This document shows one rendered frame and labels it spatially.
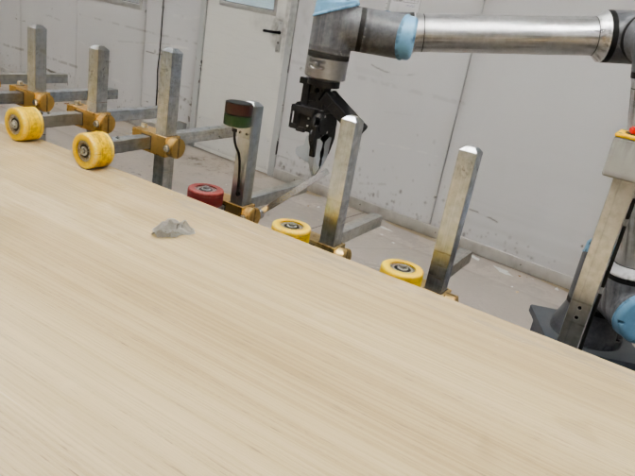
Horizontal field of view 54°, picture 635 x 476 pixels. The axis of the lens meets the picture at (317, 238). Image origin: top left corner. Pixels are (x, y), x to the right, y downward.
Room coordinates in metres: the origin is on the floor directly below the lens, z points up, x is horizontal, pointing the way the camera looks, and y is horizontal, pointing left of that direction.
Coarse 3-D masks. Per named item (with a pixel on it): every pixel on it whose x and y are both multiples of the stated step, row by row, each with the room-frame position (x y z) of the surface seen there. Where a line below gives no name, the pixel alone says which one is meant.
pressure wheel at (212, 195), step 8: (192, 184) 1.33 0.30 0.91; (200, 184) 1.34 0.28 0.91; (208, 184) 1.35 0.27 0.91; (192, 192) 1.29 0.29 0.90; (200, 192) 1.29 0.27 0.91; (208, 192) 1.30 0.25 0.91; (216, 192) 1.31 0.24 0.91; (200, 200) 1.28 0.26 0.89; (208, 200) 1.28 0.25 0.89; (216, 200) 1.30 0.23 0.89
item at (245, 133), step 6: (234, 102) 1.31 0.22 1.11; (240, 102) 1.33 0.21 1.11; (246, 102) 1.34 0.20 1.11; (228, 126) 1.32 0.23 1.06; (234, 132) 1.32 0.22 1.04; (240, 132) 1.35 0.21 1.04; (246, 132) 1.35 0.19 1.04; (234, 138) 1.32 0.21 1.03; (246, 138) 1.35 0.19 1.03; (234, 144) 1.33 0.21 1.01; (240, 162) 1.34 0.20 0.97; (240, 168) 1.35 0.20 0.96
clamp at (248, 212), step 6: (228, 198) 1.38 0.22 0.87; (222, 204) 1.36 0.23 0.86; (228, 204) 1.36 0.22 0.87; (234, 204) 1.35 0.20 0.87; (252, 204) 1.37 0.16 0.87; (228, 210) 1.36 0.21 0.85; (234, 210) 1.35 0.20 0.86; (240, 210) 1.34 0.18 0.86; (246, 210) 1.34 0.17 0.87; (252, 210) 1.34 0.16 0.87; (258, 210) 1.36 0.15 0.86; (240, 216) 1.33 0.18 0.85; (246, 216) 1.33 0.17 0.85; (252, 216) 1.34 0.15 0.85; (258, 216) 1.36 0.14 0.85; (258, 222) 1.37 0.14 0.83
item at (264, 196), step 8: (288, 184) 1.62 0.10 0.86; (296, 184) 1.64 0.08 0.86; (256, 192) 1.51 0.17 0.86; (264, 192) 1.52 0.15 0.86; (272, 192) 1.53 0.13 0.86; (280, 192) 1.56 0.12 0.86; (304, 192) 1.67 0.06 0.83; (256, 200) 1.47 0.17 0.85; (264, 200) 1.50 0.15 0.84; (272, 200) 1.53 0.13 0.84
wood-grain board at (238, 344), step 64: (0, 128) 1.53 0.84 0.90; (0, 192) 1.10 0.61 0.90; (64, 192) 1.16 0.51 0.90; (128, 192) 1.22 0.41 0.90; (0, 256) 0.84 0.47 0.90; (64, 256) 0.87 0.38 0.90; (128, 256) 0.91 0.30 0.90; (192, 256) 0.96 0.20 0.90; (256, 256) 1.01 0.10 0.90; (320, 256) 1.06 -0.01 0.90; (0, 320) 0.67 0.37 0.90; (64, 320) 0.69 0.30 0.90; (128, 320) 0.72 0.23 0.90; (192, 320) 0.75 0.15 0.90; (256, 320) 0.78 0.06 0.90; (320, 320) 0.81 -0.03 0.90; (384, 320) 0.85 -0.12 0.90; (448, 320) 0.89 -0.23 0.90; (0, 384) 0.55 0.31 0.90; (64, 384) 0.56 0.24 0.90; (128, 384) 0.58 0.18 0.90; (192, 384) 0.60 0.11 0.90; (256, 384) 0.63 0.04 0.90; (320, 384) 0.65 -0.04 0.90; (384, 384) 0.67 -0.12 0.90; (448, 384) 0.70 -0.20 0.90; (512, 384) 0.73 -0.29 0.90; (576, 384) 0.76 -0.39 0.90; (0, 448) 0.46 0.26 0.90; (64, 448) 0.47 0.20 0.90; (128, 448) 0.49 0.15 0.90; (192, 448) 0.50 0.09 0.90; (256, 448) 0.52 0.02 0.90; (320, 448) 0.53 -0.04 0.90; (384, 448) 0.55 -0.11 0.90; (448, 448) 0.57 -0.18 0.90; (512, 448) 0.59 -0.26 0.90; (576, 448) 0.61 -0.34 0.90
